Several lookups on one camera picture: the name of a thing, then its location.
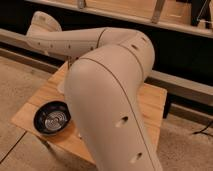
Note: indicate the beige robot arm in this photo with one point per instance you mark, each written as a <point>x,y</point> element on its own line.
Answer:
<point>108,67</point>

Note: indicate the wooden table board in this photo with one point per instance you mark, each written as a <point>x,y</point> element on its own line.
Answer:
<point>151,100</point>

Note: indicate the wooden shelf rail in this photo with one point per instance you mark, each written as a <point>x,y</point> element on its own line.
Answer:
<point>168,14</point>

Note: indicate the black bowl with spiral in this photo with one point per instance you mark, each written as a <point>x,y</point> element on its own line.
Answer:
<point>51,118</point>

